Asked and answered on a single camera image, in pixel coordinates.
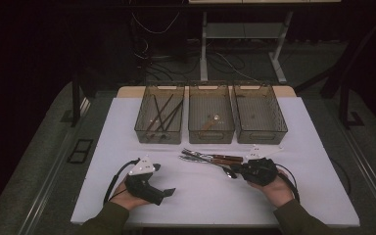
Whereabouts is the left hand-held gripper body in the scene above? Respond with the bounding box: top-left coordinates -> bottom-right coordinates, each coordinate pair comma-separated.
124,155 -> 165,207

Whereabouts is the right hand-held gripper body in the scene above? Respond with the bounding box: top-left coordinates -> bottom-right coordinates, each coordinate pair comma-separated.
241,145 -> 283,187

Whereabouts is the clear grey plastic bin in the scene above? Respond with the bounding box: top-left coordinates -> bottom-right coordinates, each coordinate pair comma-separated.
188,82 -> 236,145
134,82 -> 186,145
232,82 -> 289,145

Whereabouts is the clear spoon with beige handle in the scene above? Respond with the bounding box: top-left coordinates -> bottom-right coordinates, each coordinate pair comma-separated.
201,113 -> 222,132

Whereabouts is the brown chopstick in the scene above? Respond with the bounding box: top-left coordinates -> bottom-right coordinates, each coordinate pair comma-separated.
157,99 -> 184,132
146,93 -> 174,132

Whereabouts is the person's left hand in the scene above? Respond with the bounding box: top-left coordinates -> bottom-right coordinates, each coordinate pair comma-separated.
109,177 -> 151,212

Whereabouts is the person's right hand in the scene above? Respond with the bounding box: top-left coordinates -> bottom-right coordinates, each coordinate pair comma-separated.
248,169 -> 295,209

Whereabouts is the black angled stand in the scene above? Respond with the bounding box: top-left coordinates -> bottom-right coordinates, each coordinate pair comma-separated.
295,13 -> 376,130

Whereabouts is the white metal stand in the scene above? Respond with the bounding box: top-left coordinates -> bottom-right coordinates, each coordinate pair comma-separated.
199,11 -> 294,85

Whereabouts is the fork with wooden handle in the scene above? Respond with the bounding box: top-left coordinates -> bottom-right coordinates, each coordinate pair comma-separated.
181,147 -> 245,163

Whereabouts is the knife with wooden handle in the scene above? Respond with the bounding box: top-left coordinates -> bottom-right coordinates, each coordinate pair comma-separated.
179,155 -> 243,166

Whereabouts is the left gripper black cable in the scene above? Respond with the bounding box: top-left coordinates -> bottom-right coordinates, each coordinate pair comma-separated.
103,158 -> 142,206

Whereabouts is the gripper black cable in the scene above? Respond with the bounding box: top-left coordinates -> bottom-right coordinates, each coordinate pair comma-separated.
275,158 -> 353,204
103,158 -> 142,206

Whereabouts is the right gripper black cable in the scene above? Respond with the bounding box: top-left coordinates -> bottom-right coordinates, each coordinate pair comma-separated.
275,158 -> 353,204

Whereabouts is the bundle of floor cables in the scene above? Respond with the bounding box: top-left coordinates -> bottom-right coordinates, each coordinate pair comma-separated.
136,33 -> 259,83

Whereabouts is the aluminium floor rail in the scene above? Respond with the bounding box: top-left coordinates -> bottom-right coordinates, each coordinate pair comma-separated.
17,97 -> 92,235
337,125 -> 376,224

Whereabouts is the black upright post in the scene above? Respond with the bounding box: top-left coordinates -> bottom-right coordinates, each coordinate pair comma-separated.
70,72 -> 83,128

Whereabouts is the white hanging cable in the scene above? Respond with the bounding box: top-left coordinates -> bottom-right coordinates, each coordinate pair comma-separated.
131,11 -> 181,35

